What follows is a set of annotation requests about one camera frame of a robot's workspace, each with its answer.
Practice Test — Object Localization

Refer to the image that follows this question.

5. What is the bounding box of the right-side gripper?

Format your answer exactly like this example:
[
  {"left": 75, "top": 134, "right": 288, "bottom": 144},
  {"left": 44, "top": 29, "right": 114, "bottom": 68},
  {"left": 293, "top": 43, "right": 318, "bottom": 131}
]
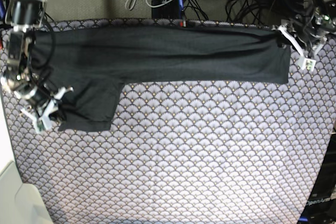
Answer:
[{"left": 1, "top": 74, "right": 74, "bottom": 133}]

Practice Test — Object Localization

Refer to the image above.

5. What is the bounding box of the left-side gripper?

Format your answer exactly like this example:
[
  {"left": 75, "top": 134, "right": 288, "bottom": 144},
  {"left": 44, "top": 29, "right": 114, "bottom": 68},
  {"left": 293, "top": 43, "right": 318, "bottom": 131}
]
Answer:
[{"left": 271, "top": 14, "right": 335, "bottom": 71}]

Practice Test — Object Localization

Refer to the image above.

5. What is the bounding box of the dark grey T-shirt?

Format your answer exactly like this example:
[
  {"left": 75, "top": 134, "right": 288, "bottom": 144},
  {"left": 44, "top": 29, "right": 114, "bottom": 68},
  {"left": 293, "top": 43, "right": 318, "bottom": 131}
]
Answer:
[{"left": 31, "top": 26, "right": 291, "bottom": 132}]

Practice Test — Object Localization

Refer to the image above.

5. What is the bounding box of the white plastic bin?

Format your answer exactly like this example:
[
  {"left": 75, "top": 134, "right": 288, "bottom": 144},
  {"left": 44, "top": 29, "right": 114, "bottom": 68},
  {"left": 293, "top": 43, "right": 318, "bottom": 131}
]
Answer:
[{"left": 1, "top": 162, "right": 53, "bottom": 223}]

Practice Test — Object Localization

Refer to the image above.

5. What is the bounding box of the fan-patterned tablecloth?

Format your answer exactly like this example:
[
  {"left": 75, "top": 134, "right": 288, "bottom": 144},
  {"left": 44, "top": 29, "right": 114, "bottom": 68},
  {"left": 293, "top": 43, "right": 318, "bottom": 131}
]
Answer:
[{"left": 2, "top": 19, "right": 335, "bottom": 223}]

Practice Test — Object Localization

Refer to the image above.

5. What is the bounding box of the black OpenArm box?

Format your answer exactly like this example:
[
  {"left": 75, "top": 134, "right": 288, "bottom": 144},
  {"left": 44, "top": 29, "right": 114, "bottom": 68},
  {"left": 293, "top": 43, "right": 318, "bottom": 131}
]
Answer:
[{"left": 298, "top": 133, "right": 335, "bottom": 223}]

